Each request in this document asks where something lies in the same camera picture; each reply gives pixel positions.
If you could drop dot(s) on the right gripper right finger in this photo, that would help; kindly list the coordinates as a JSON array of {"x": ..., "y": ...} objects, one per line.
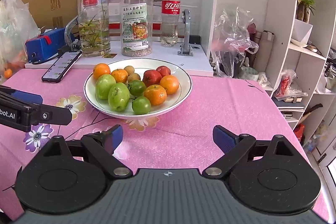
[{"x": 235, "y": 149}]

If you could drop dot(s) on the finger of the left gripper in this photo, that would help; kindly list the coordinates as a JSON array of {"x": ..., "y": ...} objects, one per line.
[
  {"x": 23, "y": 116},
  {"x": 22, "y": 96}
]

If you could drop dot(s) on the large green mango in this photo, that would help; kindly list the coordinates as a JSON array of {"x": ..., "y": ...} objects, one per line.
[{"x": 118, "y": 97}]

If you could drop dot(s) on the glass vase with plant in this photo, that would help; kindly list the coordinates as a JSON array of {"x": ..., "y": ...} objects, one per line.
[{"x": 94, "y": 28}]

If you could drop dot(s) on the orange mandarin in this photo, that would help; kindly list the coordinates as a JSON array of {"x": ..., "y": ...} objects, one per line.
[
  {"x": 170, "y": 83},
  {"x": 120, "y": 75},
  {"x": 156, "y": 94},
  {"x": 100, "y": 69}
]

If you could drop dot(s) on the small green tomato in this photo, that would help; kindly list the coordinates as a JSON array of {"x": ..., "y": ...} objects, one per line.
[{"x": 141, "y": 105}]

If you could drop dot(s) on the black smartphone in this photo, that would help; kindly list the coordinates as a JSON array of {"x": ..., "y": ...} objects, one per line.
[{"x": 61, "y": 66}]

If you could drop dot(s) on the white shelf unit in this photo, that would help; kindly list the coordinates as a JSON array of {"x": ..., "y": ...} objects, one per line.
[{"x": 278, "y": 17}]

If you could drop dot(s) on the smaller green mango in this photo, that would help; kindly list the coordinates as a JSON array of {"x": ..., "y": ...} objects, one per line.
[{"x": 103, "y": 86}]

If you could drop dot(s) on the grey bracket right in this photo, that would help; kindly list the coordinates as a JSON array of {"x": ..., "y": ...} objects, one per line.
[{"x": 185, "y": 48}]

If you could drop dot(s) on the white ceramic plate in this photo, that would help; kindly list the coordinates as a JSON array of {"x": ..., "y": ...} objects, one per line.
[{"x": 140, "y": 66}]

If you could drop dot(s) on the clear plastic fruit bag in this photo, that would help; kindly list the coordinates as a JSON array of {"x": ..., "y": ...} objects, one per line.
[{"x": 17, "y": 26}]

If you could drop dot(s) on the crumpled clear plastic bag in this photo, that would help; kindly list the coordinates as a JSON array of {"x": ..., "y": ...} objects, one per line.
[{"x": 231, "y": 40}]

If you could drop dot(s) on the grey bracket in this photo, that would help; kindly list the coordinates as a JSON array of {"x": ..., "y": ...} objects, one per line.
[
  {"x": 71, "y": 44},
  {"x": 185, "y": 48}
]

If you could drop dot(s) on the red tomato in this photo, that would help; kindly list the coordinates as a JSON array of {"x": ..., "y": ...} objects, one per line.
[
  {"x": 151, "y": 77},
  {"x": 163, "y": 71}
]

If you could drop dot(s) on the green tomato with stem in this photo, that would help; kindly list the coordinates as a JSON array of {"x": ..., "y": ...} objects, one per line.
[{"x": 136, "y": 88}]

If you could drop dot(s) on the clear jar with label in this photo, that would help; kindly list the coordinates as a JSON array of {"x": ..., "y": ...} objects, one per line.
[{"x": 136, "y": 20}]

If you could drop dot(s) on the grey bracket left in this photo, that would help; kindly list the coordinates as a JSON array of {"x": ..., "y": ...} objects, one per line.
[{"x": 71, "y": 44}]

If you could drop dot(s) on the cola bottle red cap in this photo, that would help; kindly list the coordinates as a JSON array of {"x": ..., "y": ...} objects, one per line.
[{"x": 170, "y": 11}]

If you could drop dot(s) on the blue electric device box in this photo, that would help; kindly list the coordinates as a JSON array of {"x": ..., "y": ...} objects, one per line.
[{"x": 44, "y": 46}]

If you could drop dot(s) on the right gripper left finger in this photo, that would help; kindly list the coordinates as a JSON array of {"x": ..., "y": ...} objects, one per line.
[{"x": 100, "y": 147}]

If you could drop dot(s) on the clear bottle red cap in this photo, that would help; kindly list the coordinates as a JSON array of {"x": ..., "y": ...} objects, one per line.
[{"x": 89, "y": 2}]

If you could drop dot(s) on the small gold card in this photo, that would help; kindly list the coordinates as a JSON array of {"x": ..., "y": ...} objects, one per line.
[{"x": 109, "y": 55}]

